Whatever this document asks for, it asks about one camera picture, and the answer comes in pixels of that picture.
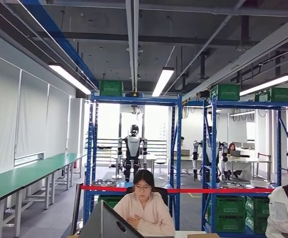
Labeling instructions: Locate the red topped metal barrier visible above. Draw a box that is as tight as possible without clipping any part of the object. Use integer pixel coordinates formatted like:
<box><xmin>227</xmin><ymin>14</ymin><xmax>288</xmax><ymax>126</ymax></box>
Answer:
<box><xmin>256</xmin><ymin>151</ymin><xmax>272</xmax><ymax>180</ymax></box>

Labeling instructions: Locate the blue steel shelf rack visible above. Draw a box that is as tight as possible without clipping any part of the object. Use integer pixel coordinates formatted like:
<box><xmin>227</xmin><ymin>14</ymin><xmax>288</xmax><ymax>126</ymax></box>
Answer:
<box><xmin>82</xmin><ymin>93</ymin><xmax>183</xmax><ymax>231</ymax></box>
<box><xmin>201</xmin><ymin>98</ymin><xmax>288</xmax><ymax>238</ymax></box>

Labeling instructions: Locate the green topped workbench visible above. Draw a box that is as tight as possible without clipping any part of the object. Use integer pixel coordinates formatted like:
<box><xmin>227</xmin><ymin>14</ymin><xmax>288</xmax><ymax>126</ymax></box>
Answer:
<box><xmin>47</xmin><ymin>151</ymin><xmax>88</xmax><ymax>192</ymax></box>
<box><xmin>0</xmin><ymin>159</ymin><xmax>61</xmax><ymax>238</ymax></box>

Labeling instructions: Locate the black yellow hoist trolley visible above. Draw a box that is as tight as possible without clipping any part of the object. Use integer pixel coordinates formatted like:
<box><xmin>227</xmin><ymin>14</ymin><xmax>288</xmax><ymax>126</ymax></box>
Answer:
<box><xmin>125</xmin><ymin>91</ymin><xmax>144</xmax><ymax>99</ymax></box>

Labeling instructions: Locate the green plastic crate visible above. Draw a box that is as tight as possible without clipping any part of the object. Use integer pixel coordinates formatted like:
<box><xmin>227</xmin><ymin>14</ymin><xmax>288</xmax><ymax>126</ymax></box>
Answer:
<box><xmin>245</xmin><ymin>195</ymin><xmax>271</xmax><ymax>217</ymax></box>
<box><xmin>97</xmin><ymin>195</ymin><xmax>125</xmax><ymax>210</ymax></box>
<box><xmin>215</xmin><ymin>195</ymin><xmax>246</xmax><ymax>217</ymax></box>
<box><xmin>255</xmin><ymin>91</ymin><xmax>271</xmax><ymax>103</ymax></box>
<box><xmin>209</xmin><ymin>84</ymin><xmax>240</xmax><ymax>102</ymax></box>
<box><xmin>270</xmin><ymin>86</ymin><xmax>288</xmax><ymax>104</ymax></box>
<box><xmin>245</xmin><ymin>213</ymin><xmax>269</xmax><ymax>235</ymax></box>
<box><xmin>215</xmin><ymin>215</ymin><xmax>246</xmax><ymax>233</ymax></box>
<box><xmin>98</xmin><ymin>80</ymin><xmax>124</xmax><ymax>97</ymax></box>

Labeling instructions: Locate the grey ceiling rail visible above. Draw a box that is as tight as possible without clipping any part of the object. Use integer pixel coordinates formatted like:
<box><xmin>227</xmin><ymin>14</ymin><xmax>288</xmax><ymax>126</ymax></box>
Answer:
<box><xmin>125</xmin><ymin>0</ymin><xmax>140</xmax><ymax>93</ymax></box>
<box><xmin>182</xmin><ymin>12</ymin><xmax>288</xmax><ymax>102</ymax></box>

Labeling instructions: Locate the grey window railing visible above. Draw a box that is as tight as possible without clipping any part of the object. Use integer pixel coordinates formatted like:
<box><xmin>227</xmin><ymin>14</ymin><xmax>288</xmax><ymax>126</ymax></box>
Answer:
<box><xmin>95</xmin><ymin>138</ymin><xmax>170</xmax><ymax>166</ymax></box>

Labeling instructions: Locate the blue ceiling beam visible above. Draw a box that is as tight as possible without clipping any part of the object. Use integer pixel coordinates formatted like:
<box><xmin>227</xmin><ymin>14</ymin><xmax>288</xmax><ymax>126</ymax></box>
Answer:
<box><xmin>20</xmin><ymin>0</ymin><xmax>101</xmax><ymax>93</ymax></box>

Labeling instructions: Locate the white roller blind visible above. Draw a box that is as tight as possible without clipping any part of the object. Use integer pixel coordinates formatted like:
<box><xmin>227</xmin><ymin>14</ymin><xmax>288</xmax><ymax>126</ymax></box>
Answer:
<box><xmin>44</xmin><ymin>84</ymin><xmax>71</xmax><ymax>159</ymax></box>
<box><xmin>14</xmin><ymin>69</ymin><xmax>49</xmax><ymax>159</ymax></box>
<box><xmin>0</xmin><ymin>53</ymin><xmax>22</xmax><ymax>179</ymax></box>

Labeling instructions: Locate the long ceiling lamp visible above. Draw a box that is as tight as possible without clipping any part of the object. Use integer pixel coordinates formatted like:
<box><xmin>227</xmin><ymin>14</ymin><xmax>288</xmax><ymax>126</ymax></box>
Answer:
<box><xmin>240</xmin><ymin>73</ymin><xmax>288</xmax><ymax>97</ymax></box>
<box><xmin>48</xmin><ymin>63</ymin><xmax>92</xmax><ymax>96</ymax></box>
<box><xmin>151</xmin><ymin>67</ymin><xmax>175</xmax><ymax>98</ymax></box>
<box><xmin>230</xmin><ymin>110</ymin><xmax>255</xmax><ymax>118</ymax></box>

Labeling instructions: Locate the round stool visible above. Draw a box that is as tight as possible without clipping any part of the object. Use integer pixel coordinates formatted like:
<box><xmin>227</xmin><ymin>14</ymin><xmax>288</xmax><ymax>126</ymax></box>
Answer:
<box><xmin>155</xmin><ymin>159</ymin><xmax>167</xmax><ymax>176</ymax></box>

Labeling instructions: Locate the coiled cable bundle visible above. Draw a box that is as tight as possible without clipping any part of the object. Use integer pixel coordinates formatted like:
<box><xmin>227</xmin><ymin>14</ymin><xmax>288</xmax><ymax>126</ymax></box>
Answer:
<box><xmin>216</xmin><ymin>180</ymin><xmax>246</xmax><ymax>190</ymax></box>
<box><xmin>91</xmin><ymin>178</ymin><xmax>118</xmax><ymax>188</ymax></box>

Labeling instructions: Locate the red barrier tape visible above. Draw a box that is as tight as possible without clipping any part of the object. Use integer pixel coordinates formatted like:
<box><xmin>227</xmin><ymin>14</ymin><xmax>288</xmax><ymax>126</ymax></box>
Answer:
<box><xmin>80</xmin><ymin>184</ymin><xmax>275</xmax><ymax>195</ymax></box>

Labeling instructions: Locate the white office desk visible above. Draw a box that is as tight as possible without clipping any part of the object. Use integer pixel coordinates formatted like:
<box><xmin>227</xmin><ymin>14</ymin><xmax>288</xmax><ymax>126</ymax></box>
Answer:
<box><xmin>226</xmin><ymin>154</ymin><xmax>273</xmax><ymax>182</ymax></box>

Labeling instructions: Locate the metal barrier post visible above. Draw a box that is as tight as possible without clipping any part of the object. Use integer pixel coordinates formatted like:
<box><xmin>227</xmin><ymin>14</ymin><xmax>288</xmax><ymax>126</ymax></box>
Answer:
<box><xmin>70</xmin><ymin>182</ymin><xmax>84</xmax><ymax>236</ymax></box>

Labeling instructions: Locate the long black car trim part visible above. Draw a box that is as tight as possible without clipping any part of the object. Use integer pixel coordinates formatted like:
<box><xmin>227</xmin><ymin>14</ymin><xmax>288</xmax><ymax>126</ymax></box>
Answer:
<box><xmin>80</xmin><ymin>199</ymin><xmax>145</xmax><ymax>238</ymax></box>

